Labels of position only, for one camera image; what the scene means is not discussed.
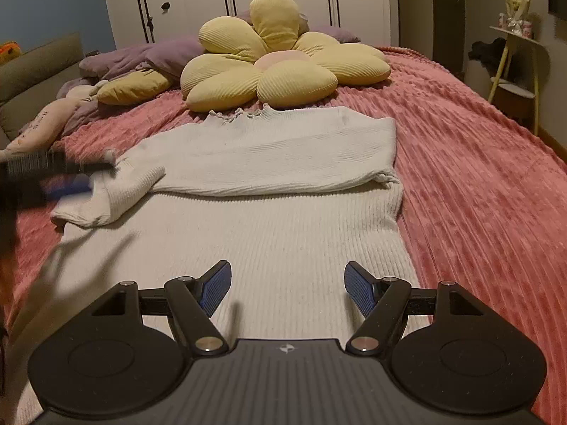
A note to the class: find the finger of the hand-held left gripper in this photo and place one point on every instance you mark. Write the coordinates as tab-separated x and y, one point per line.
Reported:
75	162
68	189

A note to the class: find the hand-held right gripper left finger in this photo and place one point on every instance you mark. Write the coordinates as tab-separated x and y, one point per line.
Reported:
217	288

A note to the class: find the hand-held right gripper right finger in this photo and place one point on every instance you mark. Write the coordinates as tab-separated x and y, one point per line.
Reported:
359	290

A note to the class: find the white ribbed knit sweater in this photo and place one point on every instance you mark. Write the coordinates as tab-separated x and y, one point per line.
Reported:
274	221

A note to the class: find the cream plush toy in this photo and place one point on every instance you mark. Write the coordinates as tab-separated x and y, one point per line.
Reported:
44	119

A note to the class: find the small yellow leaf pillow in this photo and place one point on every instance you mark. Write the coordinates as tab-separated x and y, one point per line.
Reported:
133	88

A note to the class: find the green sofa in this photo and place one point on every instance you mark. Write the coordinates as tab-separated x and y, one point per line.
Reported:
35	75

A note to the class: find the orange plush toy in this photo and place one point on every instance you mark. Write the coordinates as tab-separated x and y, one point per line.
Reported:
9	51

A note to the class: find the purple duvet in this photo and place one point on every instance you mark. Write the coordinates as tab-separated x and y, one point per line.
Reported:
168	55

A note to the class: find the pink ribbed bedspread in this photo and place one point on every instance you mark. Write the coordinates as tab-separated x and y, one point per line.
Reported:
469	186

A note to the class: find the yellow flower-shaped pillow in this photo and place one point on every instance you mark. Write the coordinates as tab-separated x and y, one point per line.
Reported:
221	79

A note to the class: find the yellow side table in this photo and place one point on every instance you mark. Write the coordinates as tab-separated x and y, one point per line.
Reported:
520	44

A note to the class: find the wrapped flower bouquet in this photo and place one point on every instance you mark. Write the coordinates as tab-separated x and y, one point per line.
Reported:
514	2

